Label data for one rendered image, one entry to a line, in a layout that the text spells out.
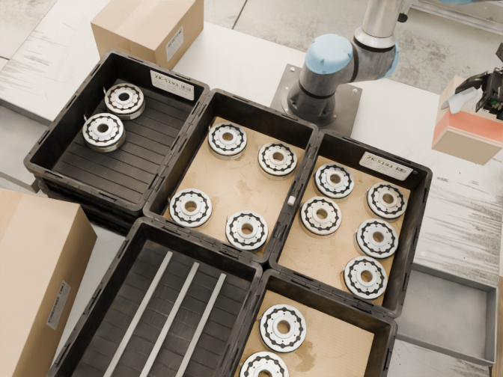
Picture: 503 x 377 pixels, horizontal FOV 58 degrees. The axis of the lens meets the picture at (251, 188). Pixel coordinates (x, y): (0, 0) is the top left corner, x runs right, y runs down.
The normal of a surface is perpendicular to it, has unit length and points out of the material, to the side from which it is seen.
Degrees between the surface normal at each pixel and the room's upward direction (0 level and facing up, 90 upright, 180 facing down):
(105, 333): 0
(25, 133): 0
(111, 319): 0
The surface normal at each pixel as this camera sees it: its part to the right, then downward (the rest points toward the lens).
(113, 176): 0.10, -0.46
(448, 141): -0.31, 0.83
